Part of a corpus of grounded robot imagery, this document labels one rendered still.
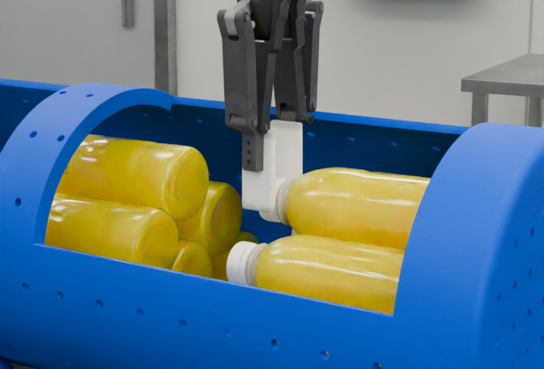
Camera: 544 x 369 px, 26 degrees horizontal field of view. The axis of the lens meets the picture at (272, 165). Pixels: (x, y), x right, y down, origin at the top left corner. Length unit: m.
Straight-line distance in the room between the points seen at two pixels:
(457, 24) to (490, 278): 3.72
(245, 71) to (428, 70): 3.63
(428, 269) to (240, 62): 0.24
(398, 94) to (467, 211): 3.80
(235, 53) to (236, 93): 0.03
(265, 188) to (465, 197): 0.22
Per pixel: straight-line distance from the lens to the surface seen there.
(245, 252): 0.98
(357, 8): 4.65
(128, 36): 5.15
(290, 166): 1.03
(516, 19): 4.44
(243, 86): 0.96
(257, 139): 0.98
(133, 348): 0.98
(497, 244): 0.82
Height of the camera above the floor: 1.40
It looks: 12 degrees down
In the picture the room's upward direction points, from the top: straight up
